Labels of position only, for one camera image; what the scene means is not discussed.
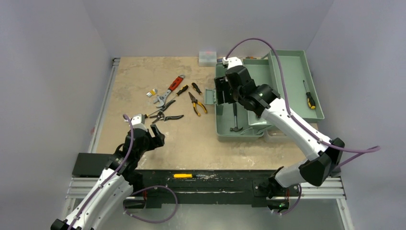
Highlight yellow needle nose pliers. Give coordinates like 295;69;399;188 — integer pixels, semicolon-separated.
188;92;208;116

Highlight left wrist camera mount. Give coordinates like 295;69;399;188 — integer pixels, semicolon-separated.
123;114;147;131

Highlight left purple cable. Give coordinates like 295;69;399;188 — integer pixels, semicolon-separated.
67;114;178;230

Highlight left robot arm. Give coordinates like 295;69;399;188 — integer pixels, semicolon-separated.
50;124;165;230

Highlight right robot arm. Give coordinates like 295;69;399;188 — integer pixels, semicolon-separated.
215;64;345;195

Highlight stubby black yellow screwdriver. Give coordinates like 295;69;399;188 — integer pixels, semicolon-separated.
192;82;203;95

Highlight yellow precision screwdriver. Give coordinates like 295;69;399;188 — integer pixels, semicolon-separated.
173;173;205;179

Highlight small yellow hex key set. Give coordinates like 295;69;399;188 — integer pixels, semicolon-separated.
146;89;158;97

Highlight medium black yellow screwdriver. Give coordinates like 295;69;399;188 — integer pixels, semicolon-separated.
169;84;189;101

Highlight left black corner block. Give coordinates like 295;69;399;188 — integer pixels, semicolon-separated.
72;153;110;178

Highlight aluminium rail frame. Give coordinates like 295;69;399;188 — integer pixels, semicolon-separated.
51;57;345;230

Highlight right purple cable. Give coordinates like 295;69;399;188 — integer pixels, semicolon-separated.
223;38;381;217

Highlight green plastic tool box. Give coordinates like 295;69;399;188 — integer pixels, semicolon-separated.
203;49;326;142

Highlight long black yellow screwdriver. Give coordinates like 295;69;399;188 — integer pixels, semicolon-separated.
303;80;316;110

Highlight purple cable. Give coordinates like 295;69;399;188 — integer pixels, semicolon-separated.
67;114;178;230
223;38;381;217

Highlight small black hammer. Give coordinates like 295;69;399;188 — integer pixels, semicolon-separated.
230;103;243;132

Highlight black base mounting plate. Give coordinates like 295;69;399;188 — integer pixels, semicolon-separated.
123;170;299;210

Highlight black corner block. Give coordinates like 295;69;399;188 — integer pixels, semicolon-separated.
329;164;341;178
72;153;110;178

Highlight black wire stripper pliers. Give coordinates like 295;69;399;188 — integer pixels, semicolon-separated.
149;100;185;125

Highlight right black corner block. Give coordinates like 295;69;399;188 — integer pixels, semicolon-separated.
329;164;341;178

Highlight small clear parts box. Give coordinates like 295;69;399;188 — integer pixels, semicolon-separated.
198;50;217;67

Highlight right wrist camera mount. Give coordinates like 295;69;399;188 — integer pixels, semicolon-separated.
222;57;244;69

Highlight red adjustable wrench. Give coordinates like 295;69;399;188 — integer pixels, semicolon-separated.
153;74;185;108

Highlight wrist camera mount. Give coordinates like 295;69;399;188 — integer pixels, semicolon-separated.
123;114;147;131
222;57;244;69

